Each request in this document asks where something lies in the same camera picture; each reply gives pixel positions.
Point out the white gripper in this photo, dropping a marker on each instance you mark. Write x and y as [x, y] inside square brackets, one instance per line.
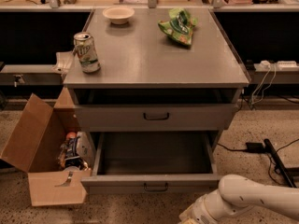
[201, 211]

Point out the grey drawer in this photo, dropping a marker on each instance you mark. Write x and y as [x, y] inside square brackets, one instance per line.
[147, 118]
[153, 162]

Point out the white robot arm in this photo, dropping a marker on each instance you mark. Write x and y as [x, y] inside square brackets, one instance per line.
[236, 195]

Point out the grey drawer cabinet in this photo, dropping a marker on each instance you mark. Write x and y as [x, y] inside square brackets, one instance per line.
[142, 66]

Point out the grey top drawer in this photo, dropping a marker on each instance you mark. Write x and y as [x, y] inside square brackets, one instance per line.
[147, 118]

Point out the black power adapter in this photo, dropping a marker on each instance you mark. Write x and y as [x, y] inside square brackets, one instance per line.
[255, 147]

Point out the black metal stand leg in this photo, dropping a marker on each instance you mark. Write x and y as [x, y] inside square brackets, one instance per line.
[290, 175]

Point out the snack packages in box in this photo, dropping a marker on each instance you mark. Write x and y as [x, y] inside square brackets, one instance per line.
[77, 151]

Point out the white power strip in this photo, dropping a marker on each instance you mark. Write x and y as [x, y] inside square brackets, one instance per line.
[287, 65]

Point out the open cardboard box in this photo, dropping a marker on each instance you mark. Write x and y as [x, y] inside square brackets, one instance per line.
[34, 147]

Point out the green chip bag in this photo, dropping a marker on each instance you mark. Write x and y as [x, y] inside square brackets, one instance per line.
[180, 26]

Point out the green white soda can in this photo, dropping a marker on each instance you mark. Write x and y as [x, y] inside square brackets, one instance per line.
[87, 55]

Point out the white paper bowl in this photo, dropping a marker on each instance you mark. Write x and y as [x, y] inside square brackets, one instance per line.
[119, 15]

